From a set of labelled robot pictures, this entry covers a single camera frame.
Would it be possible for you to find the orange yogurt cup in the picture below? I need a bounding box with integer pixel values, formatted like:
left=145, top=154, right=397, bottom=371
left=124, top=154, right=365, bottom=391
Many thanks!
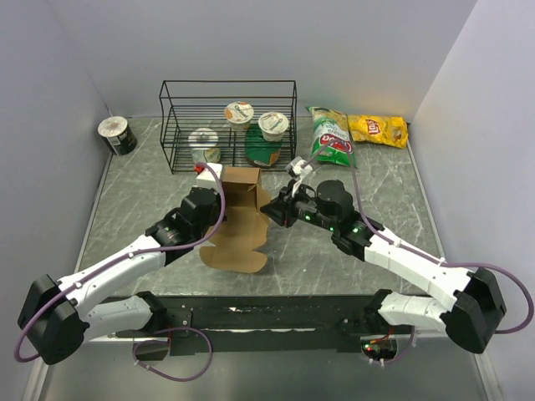
left=224, top=101, right=254, bottom=132

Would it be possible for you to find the green lidded brown jar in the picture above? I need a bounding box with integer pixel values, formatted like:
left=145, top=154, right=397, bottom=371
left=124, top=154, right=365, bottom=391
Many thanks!
left=245, top=124, right=282, bottom=167

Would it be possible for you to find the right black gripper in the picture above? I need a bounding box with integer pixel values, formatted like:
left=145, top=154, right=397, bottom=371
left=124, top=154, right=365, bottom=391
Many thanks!
left=259, top=179, right=337, bottom=232

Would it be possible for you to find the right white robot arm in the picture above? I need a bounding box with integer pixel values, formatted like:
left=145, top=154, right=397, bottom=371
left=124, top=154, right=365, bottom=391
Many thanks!
left=260, top=180, right=507, bottom=354

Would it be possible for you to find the black wire rack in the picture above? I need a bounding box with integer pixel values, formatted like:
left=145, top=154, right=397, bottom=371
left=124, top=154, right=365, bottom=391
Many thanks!
left=159, top=79, right=298, bottom=173

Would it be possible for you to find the pale yogurt cup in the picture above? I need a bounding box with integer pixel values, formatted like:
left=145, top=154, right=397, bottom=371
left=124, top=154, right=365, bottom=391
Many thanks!
left=187, top=128, right=221, bottom=163

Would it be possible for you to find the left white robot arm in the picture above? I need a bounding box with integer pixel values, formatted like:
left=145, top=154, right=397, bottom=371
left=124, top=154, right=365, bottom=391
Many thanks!
left=18, top=186, right=226, bottom=365

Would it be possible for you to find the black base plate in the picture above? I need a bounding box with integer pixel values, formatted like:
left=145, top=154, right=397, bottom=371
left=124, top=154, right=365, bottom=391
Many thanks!
left=117, top=295, right=410, bottom=356

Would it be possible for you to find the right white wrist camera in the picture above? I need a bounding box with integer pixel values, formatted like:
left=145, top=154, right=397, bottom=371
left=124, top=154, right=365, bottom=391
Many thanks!
left=286, top=156, right=313, bottom=196

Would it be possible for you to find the white yogurt cup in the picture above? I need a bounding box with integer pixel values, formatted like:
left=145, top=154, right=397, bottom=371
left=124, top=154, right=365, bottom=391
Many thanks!
left=258, top=112, right=289, bottom=142

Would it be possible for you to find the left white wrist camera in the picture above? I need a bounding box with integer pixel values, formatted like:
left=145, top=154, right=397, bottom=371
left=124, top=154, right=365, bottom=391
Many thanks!
left=194, top=163, right=223, bottom=190

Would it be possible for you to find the black chips can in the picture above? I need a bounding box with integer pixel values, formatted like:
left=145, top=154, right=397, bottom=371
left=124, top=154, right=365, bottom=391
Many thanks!
left=97, top=116, right=137, bottom=155

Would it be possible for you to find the brown cardboard box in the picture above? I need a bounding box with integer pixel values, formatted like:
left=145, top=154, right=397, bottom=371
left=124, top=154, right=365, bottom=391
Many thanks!
left=199, top=164, right=270, bottom=273

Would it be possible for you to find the yellow Lays chips bag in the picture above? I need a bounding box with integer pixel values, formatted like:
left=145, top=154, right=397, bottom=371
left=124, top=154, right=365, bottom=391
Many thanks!
left=348, top=114, right=409, bottom=149

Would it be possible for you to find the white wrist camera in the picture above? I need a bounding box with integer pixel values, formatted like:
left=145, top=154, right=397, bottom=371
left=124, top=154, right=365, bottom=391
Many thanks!
left=286, top=156, right=313, bottom=196
left=194, top=163, right=223, bottom=190

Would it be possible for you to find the green Chuba chips bag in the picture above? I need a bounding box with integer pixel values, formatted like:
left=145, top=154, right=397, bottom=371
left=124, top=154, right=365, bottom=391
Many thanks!
left=307, top=107, right=356, bottom=167

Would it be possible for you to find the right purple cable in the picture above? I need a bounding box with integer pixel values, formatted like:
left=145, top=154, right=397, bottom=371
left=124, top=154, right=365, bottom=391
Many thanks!
left=307, top=140, right=535, bottom=364

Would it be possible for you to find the aluminium rail frame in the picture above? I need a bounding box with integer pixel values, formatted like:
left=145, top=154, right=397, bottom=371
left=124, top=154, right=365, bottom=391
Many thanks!
left=24, top=118, right=503, bottom=400

